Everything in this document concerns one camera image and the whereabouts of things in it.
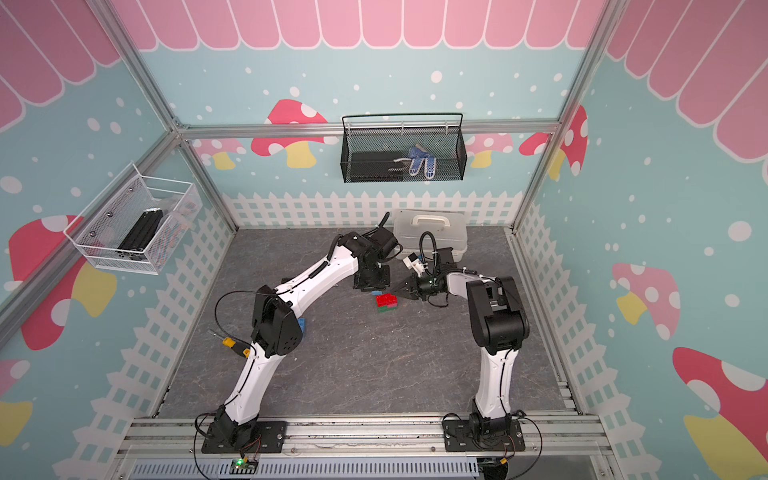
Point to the black box in white basket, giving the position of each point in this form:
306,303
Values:
140,235

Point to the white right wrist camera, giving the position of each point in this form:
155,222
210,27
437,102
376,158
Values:
414,262

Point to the green lit circuit board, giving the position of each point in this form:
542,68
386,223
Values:
243,466

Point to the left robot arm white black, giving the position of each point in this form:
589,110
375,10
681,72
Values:
277,331

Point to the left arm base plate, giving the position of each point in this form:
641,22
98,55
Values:
264,437

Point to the white plastic storage box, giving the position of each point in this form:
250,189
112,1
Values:
448,228

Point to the red lego brick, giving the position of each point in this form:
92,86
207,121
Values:
386,301

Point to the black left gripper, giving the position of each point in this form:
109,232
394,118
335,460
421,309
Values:
382,284

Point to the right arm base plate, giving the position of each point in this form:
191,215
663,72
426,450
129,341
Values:
476,435

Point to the blue white item in basket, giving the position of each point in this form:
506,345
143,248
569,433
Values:
419,161

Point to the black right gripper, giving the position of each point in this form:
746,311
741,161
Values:
412,286

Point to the black wire mesh basket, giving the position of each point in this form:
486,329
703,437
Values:
440,133

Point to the white wire mesh basket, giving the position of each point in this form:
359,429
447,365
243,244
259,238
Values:
99,229

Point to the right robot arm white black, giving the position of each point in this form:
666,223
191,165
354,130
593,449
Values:
499,327

